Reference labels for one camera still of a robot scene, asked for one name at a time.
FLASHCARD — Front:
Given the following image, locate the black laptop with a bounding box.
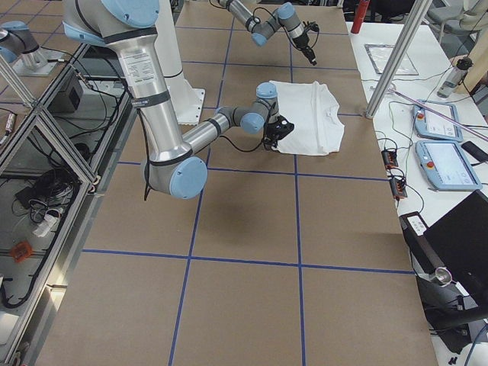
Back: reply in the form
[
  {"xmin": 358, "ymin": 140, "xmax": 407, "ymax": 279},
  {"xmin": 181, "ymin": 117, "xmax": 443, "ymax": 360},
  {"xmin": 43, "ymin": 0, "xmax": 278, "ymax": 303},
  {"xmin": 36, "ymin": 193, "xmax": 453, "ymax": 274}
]
[{"xmin": 400, "ymin": 190, "xmax": 487, "ymax": 305}]

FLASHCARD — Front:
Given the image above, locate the blue teach pendant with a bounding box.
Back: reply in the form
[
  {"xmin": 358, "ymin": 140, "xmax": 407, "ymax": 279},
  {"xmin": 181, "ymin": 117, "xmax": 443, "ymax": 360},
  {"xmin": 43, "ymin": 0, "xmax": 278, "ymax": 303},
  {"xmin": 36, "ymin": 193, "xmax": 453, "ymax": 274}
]
[
  {"xmin": 413, "ymin": 100, "xmax": 463, "ymax": 142},
  {"xmin": 415, "ymin": 140, "xmax": 483, "ymax": 191}
]

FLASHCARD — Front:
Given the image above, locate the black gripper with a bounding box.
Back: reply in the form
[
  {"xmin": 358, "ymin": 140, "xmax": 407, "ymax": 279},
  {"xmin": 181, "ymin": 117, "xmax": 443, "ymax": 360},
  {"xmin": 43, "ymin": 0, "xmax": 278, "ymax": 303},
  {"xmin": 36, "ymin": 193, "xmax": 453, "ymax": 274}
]
[
  {"xmin": 263, "ymin": 131, "xmax": 283, "ymax": 151},
  {"xmin": 294, "ymin": 34, "xmax": 316, "ymax": 66}
]

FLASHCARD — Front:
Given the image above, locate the white camera post with base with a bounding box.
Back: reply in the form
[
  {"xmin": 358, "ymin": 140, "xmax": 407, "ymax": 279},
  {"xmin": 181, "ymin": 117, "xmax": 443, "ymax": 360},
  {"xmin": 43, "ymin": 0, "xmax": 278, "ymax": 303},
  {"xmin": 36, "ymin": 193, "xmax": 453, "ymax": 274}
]
[{"xmin": 155, "ymin": 0, "xmax": 205, "ymax": 125}]

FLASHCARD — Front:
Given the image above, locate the pink rod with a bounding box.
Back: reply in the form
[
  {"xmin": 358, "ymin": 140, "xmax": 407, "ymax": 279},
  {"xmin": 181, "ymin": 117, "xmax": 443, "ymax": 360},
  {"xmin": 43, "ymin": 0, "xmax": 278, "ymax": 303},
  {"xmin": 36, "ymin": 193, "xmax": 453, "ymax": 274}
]
[{"xmin": 387, "ymin": 88, "xmax": 488, "ymax": 142}]

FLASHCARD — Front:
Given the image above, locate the lower blue teach pendant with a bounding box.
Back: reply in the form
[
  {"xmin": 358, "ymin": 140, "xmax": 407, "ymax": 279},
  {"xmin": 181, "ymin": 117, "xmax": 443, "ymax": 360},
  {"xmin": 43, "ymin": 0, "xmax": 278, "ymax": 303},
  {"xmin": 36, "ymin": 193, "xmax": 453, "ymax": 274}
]
[{"xmin": 415, "ymin": 140, "xmax": 483, "ymax": 191}]

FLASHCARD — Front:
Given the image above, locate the orange black adapter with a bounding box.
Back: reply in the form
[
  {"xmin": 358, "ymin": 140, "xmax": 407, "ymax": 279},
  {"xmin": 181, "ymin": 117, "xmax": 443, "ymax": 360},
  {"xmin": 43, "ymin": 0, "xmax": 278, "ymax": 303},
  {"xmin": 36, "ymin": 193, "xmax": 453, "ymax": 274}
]
[
  {"xmin": 389, "ymin": 177, "xmax": 408, "ymax": 201},
  {"xmin": 381, "ymin": 149, "xmax": 399, "ymax": 169}
]

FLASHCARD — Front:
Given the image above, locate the upper orange black adapter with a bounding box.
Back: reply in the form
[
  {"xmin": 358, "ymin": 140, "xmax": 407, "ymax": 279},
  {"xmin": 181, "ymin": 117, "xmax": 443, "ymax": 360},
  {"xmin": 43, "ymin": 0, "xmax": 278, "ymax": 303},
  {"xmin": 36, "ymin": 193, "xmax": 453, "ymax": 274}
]
[{"xmin": 381, "ymin": 149, "xmax": 399, "ymax": 169}]

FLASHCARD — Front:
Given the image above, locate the white power strip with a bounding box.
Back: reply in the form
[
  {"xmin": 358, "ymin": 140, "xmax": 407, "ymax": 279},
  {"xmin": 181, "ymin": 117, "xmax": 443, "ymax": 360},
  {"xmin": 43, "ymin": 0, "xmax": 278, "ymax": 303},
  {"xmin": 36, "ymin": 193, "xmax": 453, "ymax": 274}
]
[{"xmin": 33, "ymin": 213, "xmax": 59, "ymax": 237}]

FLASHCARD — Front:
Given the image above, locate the red bottle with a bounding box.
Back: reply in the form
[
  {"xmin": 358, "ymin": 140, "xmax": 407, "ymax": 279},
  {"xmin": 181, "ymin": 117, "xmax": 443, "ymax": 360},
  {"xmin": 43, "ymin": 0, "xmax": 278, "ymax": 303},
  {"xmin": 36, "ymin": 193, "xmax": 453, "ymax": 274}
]
[{"xmin": 351, "ymin": 0, "xmax": 370, "ymax": 34}]

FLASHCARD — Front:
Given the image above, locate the clear water bottle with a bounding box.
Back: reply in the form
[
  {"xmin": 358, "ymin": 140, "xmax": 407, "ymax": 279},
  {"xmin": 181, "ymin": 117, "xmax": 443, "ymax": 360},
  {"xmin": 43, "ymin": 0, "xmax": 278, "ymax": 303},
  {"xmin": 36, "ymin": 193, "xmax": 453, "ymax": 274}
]
[{"xmin": 437, "ymin": 56, "xmax": 473, "ymax": 98}]

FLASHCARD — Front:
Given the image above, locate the upper blue teach pendant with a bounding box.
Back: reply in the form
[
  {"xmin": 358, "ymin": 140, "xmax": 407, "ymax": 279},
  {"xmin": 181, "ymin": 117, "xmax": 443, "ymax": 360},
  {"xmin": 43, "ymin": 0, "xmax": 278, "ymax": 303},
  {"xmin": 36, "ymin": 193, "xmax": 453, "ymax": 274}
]
[{"xmin": 413, "ymin": 100, "xmax": 463, "ymax": 142}]

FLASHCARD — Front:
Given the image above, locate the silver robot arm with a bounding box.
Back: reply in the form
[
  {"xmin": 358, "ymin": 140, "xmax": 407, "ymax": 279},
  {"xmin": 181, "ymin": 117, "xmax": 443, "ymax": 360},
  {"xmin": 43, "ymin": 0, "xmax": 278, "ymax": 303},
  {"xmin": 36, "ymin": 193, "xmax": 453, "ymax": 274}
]
[
  {"xmin": 63, "ymin": 1, "xmax": 293, "ymax": 199},
  {"xmin": 216, "ymin": 0, "xmax": 319, "ymax": 66}
]

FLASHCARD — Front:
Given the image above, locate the aluminium frame post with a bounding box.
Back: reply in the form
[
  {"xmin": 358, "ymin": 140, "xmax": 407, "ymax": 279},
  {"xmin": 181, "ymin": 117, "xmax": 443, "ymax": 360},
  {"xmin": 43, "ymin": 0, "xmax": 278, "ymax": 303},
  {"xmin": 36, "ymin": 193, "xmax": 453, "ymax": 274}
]
[{"xmin": 365, "ymin": 0, "xmax": 432, "ymax": 119}]

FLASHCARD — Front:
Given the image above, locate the lower orange black adapter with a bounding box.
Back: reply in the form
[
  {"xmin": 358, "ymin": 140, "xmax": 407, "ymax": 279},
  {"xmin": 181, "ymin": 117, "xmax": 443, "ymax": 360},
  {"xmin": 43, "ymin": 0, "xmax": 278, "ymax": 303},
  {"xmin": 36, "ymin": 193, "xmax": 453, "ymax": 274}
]
[{"xmin": 389, "ymin": 177, "xmax": 408, "ymax": 201}]

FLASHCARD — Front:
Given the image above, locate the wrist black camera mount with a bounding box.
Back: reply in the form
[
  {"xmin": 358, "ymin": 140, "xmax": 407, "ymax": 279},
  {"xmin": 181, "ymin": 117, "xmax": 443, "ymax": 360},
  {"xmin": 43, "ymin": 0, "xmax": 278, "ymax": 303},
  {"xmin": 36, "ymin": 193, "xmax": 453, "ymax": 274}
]
[
  {"xmin": 303, "ymin": 21, "xmax": 320, "ymax": 34},
  {"xmin": 265, "ymin": 116, "xmax": 294, "ymax": 139}
]

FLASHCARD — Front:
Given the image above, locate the black camera cable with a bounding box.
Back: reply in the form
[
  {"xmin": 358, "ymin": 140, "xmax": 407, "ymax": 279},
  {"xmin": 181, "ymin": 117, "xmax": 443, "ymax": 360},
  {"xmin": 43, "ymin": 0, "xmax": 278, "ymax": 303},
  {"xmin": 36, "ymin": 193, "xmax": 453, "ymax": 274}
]
[{"xmin": 143, "ymin": 101, "xmax": 278, "ymax": 201}]

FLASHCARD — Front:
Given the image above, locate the white long-sleeve printed shirt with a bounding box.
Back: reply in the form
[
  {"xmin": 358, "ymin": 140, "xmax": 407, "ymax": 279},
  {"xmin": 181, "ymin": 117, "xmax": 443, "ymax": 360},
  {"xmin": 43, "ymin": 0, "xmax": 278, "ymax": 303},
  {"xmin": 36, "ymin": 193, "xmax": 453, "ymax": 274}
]
[{"xmin": 272, "ymin": 81, "xmax": 345, "ymax": 156}]

